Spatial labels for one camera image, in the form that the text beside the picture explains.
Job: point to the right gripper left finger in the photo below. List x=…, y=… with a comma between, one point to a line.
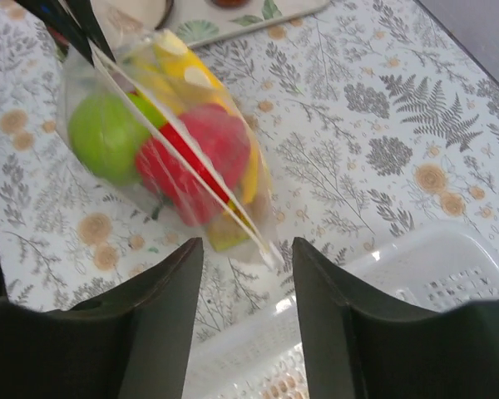
x=132, y=341

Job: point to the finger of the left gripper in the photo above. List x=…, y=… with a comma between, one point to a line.
x=58, y=18
x=82, y=11

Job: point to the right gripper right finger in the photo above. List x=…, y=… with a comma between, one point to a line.
x=360, y=342

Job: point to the clear zip top bag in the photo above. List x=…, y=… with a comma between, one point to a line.
x=179, y=183

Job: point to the yellow fake banana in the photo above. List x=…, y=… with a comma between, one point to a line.
x=178, y=78

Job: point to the green fake apple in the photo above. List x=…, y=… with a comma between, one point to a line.
x=106, y=137

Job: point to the amber fake food piece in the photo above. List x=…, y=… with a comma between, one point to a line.
x=224, y=233

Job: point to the red rimmed cream plate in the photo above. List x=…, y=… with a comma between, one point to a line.
x=129, y=14

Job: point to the white plastic basket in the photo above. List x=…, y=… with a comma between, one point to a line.
x=438, y=267

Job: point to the leaf pattern white tray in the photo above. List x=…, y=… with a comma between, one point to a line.
x=198, y=23

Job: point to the orange patterned small bowl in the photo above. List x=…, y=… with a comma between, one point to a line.
x=229, y=3

